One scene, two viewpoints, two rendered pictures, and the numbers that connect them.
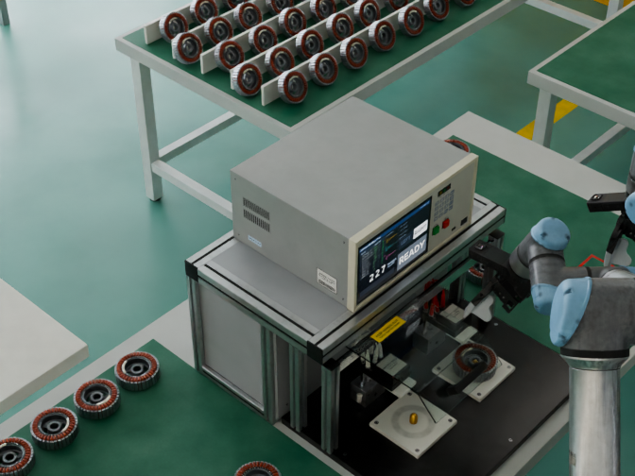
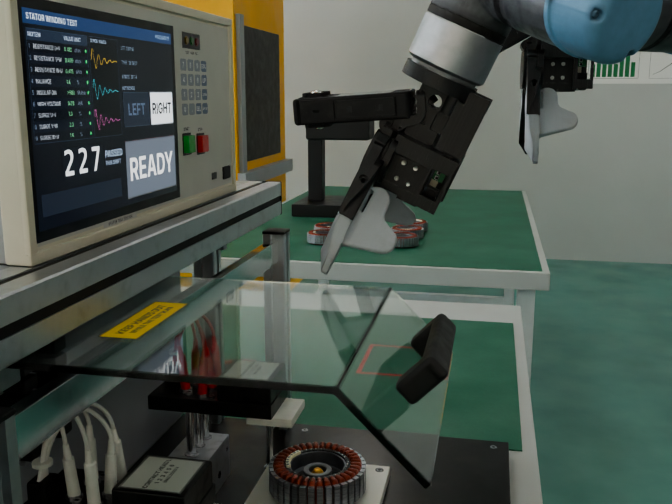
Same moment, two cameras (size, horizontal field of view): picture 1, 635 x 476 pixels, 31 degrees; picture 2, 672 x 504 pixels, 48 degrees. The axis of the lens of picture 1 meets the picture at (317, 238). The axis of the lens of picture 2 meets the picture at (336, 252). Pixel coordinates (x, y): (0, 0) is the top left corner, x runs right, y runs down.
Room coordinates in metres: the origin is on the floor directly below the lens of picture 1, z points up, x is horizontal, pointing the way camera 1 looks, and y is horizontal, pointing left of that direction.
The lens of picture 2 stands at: (1.32, 0.00, 1.23)
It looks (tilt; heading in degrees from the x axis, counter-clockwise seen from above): 12 degrees down; 329
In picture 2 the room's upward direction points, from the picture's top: straight up
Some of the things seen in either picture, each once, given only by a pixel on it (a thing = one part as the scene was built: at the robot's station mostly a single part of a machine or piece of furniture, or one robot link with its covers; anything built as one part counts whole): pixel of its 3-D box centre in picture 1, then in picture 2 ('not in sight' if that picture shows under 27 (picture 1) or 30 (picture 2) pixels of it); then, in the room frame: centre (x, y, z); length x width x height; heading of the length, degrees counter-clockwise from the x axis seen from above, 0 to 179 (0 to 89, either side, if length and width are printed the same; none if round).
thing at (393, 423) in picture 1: (413, 422); not in sight; (1.85, -0.23, 0.78); 0.15 x 0.15 x 0.01; 47
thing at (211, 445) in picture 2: not in sight; (199, 465); (2.13, -0.29, 0.80); 0.07 x 0.05 x 0.06; 137
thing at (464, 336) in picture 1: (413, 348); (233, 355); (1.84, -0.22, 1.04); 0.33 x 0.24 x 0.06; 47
